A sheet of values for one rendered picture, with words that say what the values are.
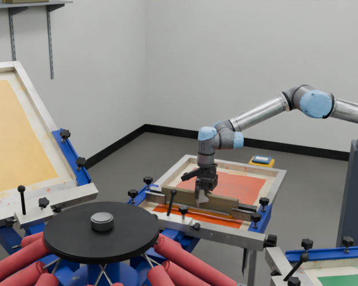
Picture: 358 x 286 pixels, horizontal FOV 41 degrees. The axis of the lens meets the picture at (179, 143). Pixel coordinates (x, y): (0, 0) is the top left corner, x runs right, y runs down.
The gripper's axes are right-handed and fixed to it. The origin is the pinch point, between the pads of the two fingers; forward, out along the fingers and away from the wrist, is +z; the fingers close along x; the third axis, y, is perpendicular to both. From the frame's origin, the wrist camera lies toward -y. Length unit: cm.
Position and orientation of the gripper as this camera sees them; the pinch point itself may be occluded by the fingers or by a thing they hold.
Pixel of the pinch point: (198, 202)
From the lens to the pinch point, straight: 215.9
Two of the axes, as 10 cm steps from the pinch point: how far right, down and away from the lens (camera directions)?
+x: 3.6, -2.9, 8.8
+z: -0.4, 9.4, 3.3
